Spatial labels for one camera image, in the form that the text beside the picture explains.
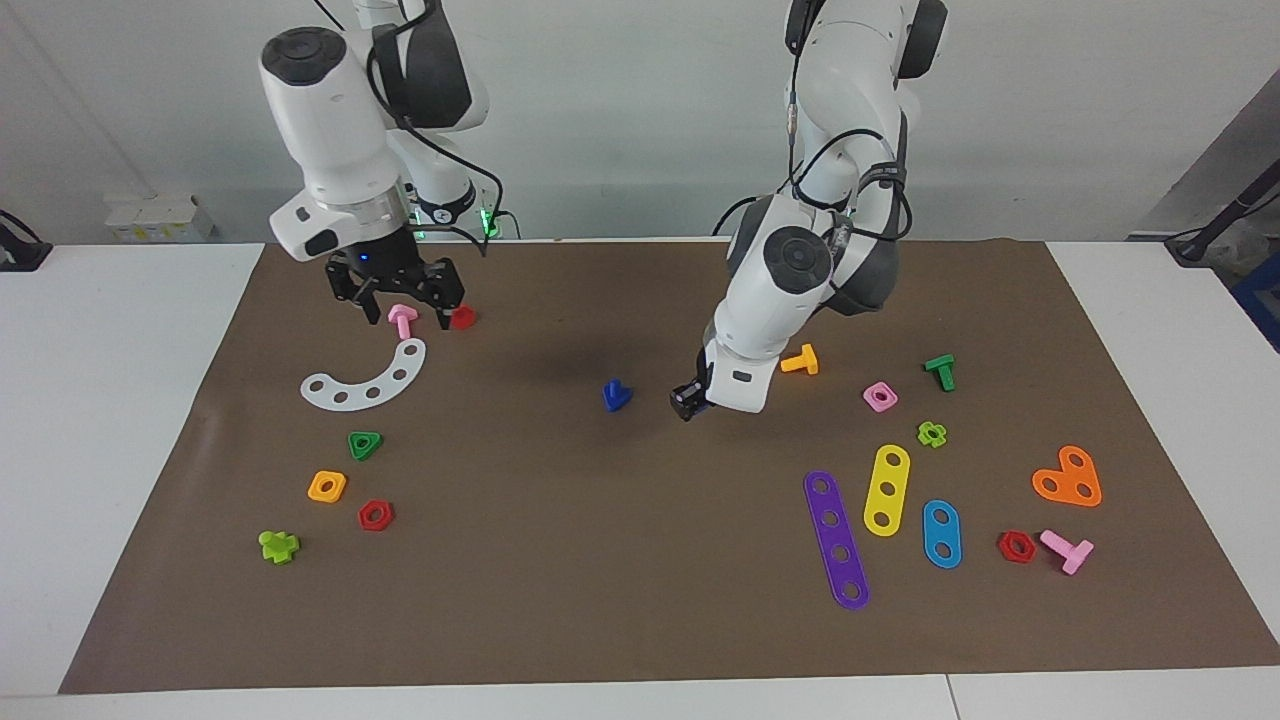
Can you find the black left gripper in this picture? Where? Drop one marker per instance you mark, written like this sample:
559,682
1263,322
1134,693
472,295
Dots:
703,378

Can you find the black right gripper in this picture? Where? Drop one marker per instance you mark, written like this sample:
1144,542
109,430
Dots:
385,265

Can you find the blue plastic screw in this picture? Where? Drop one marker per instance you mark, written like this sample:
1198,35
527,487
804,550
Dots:
616,394

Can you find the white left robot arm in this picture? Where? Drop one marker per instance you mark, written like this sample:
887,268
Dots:
780,310

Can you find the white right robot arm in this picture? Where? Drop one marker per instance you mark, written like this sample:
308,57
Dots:
330,120

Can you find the small pink plastic screw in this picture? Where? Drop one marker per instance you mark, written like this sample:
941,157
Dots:
402,320

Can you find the red plastic screw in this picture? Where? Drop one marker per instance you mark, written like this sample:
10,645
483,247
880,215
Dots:
463,317

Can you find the white curved five-hole plate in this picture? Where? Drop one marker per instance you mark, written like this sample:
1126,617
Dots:
357,398

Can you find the orange plastic screw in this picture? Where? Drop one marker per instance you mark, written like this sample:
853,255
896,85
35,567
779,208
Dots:
802,362

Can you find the green triangle nut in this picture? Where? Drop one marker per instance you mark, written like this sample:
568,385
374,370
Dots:
353,438

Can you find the brown table mat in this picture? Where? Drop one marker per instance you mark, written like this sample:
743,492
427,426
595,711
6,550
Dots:
640,560

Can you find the orange square nut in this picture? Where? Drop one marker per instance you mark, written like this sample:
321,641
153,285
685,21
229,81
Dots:
340,480

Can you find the purple four-hole plate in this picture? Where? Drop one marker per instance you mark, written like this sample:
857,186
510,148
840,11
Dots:
836,537

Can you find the pink square nut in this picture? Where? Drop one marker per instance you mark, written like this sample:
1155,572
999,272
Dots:
890,405

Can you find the red hexagon nut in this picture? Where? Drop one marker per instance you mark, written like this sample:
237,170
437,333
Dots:
1028,553
364,520

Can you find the yellow three-hole plate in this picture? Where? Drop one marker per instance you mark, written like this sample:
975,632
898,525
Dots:
889,474

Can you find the lime green cross nut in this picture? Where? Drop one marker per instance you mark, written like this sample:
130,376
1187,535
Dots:
940,440

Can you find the dark green plastic screw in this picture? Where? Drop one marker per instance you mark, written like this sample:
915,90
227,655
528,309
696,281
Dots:
941,370

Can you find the lime green cross screw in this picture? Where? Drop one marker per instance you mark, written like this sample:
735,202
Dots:
278,546

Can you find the blue two-hole plate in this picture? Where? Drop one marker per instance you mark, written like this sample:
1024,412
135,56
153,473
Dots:
941,534

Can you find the orange heart-shaped plate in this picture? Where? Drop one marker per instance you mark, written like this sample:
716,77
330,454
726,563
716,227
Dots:
1068,480

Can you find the black clamp device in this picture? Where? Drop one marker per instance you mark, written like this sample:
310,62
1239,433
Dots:
20,255

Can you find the large pink plastic screw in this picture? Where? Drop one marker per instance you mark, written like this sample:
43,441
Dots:
1068,550

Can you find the black stand leg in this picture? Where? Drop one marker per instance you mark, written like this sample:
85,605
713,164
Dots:
1225,215

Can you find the blue crate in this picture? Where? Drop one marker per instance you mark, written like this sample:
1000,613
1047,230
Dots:
1262,300

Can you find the white box at wall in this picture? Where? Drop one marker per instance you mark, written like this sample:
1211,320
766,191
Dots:
150,218

